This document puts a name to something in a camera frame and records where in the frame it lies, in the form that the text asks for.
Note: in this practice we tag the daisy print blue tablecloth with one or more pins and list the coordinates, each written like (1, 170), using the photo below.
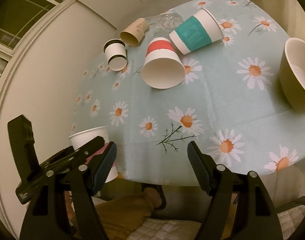
(230, 102)

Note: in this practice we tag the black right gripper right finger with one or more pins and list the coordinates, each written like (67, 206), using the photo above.
(255, 216)

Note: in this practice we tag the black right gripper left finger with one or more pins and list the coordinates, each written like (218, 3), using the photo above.
(46, 217)

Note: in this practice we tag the pink band paper cup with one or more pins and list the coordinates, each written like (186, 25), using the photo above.
(98, 137)

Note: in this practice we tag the black band paper cup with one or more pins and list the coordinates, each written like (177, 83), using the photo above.
(115, 53)

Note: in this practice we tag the red band paper cup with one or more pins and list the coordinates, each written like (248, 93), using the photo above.
(162, 68)

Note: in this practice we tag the brown kraft paper cup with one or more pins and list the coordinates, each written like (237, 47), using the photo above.
(134, 33)

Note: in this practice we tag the window with white frame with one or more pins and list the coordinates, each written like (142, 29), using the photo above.
(17, 19)

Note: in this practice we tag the olive ceramic mug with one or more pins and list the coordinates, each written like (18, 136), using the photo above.
(292, 73)

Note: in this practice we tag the teal band paper cup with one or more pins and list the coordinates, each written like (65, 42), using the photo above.
(198, 31)

